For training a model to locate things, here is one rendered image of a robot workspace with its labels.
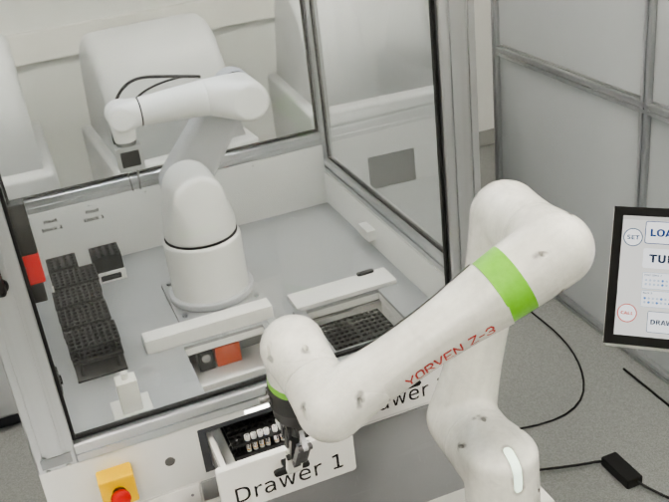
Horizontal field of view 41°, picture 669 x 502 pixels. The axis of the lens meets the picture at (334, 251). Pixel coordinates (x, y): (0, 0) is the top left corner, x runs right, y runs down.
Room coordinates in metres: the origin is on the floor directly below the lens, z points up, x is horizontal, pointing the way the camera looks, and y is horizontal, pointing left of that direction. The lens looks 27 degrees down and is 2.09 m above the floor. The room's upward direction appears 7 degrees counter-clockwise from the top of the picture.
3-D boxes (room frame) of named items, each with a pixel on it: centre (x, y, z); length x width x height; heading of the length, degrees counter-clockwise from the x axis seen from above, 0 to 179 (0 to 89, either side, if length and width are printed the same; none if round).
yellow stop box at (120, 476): (1.45, 0.50, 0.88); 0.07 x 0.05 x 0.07; 109
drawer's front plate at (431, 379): (1.67, -0.11, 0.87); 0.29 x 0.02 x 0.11; 109
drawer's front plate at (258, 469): (1.44, 0.15, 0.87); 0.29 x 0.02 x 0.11; 109
